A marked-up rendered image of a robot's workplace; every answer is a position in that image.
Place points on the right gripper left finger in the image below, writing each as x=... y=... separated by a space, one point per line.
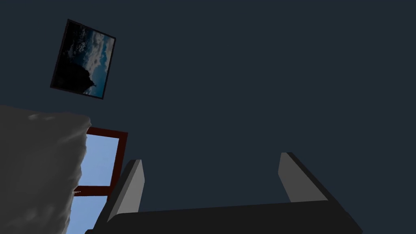
x=131 y=188

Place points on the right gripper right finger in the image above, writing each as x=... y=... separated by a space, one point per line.
x=300 y=182

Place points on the dark framed landscape picture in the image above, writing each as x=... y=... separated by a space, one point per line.
x=83 y=58

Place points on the grey curtain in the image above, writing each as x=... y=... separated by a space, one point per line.
x=39 y=172

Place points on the red framed window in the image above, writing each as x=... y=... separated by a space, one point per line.
x=99 y=162

